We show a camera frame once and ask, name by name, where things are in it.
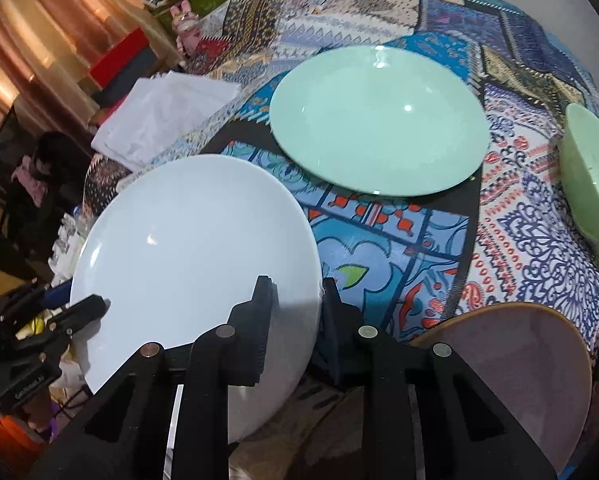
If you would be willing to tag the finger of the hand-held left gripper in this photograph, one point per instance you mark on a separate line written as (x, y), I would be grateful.
(54, 291)
(86, 306)

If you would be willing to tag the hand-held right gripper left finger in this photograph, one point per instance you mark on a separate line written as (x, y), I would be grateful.
(263, 325)

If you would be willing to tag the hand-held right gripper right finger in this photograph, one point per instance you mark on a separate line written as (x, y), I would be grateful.
(331, 330)

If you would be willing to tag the white plate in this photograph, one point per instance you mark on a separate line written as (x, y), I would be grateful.
(179, 260)

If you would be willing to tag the beige plate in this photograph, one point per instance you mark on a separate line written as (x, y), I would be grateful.
(519, 360)

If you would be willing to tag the green plate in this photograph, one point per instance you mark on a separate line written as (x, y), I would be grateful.
(379, 120)

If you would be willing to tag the green bowl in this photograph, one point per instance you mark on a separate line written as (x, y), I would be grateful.
(589, 185)

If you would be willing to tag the orange bag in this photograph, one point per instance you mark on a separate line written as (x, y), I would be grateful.
(9, 440)

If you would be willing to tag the black chair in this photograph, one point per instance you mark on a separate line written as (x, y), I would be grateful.
(54, 210)

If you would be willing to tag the pink cloth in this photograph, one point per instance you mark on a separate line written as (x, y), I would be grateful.
(29, 180)

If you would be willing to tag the patchwork printed cloth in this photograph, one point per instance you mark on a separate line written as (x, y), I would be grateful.
(429, 245)

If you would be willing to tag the white folded cloth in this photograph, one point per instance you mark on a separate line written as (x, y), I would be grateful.
(164, 115)

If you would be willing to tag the orange curtain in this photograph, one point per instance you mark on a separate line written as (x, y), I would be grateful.
(54, 25)

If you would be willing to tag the pink bunny toy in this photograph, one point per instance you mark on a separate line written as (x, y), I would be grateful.
(184, 17)

